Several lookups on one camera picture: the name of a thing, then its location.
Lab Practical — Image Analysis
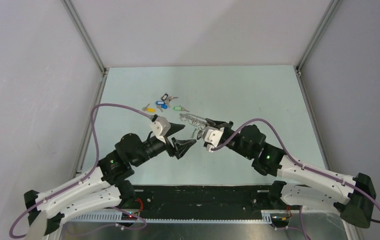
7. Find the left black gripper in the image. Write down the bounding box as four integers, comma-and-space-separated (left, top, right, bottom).
132, 122, 196, 167

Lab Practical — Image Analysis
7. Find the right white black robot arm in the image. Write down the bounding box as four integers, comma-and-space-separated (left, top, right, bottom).
202, 119, 377, 229

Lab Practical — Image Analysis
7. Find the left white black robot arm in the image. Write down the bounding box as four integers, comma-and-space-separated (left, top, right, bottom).
24, 121, 196, 237

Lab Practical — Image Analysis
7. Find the blue tagged key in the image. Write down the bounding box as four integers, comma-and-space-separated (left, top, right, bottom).
155, 100, 166, 106
156, 104, 168, 112

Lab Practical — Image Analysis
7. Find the yellow tagged key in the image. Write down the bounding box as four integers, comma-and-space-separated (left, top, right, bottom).
142, 104, 156, 113

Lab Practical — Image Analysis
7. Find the black tagged key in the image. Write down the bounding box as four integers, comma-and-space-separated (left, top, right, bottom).
161, 93, 178, 101

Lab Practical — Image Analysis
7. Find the left controller board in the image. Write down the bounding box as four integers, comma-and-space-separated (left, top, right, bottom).
121, 212, 138, 222

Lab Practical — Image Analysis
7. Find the controller board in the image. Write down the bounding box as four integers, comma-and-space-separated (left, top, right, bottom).
121, 212, 138, 222
271, 215, 291, 229

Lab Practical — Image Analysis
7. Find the right controller board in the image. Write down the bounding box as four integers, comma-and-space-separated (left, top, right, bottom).
271, 215, 291, 229

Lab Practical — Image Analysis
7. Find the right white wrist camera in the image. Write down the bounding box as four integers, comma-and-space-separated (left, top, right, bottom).
202, 126, 225, 152

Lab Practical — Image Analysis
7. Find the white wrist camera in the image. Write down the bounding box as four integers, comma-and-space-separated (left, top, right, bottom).
202, 126, 225, 152
150, 115, 171, 143

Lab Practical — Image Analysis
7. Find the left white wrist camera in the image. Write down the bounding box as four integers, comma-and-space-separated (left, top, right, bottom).
150, 115, 171, 143

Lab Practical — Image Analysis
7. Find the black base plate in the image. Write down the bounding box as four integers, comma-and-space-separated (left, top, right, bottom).
103, 184, 320, 221

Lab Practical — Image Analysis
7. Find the metal cable duct rail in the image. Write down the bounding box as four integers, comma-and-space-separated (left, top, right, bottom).
70, 211, 271, 224

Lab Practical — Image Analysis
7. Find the right aluminium frame post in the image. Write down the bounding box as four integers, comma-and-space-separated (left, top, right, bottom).
295, 0, 343, 76

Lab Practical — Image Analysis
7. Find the aluminium frame post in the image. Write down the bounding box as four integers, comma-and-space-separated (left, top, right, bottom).
295, 0, 343, 76
61, 0, 107, 76

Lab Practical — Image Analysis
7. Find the left aluminium frame post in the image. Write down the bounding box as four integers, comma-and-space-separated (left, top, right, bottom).
61, 0, 107, 76

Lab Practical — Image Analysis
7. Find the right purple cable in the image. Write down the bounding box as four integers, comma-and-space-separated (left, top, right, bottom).
209, 118, 380, 224

